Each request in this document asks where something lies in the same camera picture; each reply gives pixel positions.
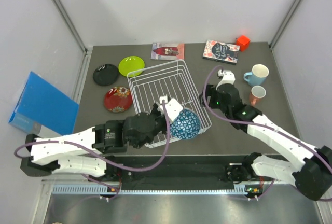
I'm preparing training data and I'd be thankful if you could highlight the lime green plate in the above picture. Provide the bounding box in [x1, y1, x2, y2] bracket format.
[118, 56, 145, 77]

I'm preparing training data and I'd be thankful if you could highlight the light blue mug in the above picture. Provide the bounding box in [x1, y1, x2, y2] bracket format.
[243, 64, 269, 87]

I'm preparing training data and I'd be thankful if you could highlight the blue patterned bowl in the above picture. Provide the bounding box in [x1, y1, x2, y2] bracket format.
[171, 108, 201, 139]

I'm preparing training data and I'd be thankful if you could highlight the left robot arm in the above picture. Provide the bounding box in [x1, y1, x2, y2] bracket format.
[20, 101, 183, 181]

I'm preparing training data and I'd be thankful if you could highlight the white slotted cable duct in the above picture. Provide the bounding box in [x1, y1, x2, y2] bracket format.
[51, 184, 262, 195]

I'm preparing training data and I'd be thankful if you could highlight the blue white box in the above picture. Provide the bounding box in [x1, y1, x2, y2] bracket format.
[8, 72, 79, 137]

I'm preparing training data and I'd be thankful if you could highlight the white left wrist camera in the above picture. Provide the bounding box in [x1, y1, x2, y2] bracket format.
[158, 95, 184, 123]

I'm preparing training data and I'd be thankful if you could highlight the orange red cube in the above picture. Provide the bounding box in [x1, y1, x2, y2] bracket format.
[236, 35, 251, 51]

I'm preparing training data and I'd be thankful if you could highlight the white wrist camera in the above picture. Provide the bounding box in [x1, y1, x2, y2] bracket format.
[216, 69, 236, 89]
[158, 95, 184, 123]

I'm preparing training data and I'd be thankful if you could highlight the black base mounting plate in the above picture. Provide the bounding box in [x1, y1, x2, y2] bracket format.
[87, 156, 275, 183]

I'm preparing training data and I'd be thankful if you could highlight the red pink book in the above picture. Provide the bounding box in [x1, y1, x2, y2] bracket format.
[151, 43, 185, 61]

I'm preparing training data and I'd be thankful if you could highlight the pink ceramic mug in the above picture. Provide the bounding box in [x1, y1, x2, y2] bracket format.
[249, 86, 266, 106]

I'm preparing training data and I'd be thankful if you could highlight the white wire dish rack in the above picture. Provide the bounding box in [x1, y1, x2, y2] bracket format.
[127, 60, 212, 134]

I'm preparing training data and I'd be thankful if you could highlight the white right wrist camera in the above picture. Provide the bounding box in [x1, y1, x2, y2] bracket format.
[216, 69, 236, 89]

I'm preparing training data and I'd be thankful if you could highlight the floral dark blue book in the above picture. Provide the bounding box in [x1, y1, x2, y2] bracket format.
[202, 40, 240, 65]

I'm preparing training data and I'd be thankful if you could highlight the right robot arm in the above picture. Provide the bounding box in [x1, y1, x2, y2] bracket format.
[200, 83, 331, 201]

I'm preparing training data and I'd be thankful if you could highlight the red floral plate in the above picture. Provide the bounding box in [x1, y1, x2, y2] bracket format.
[103, 87, 133, 113]

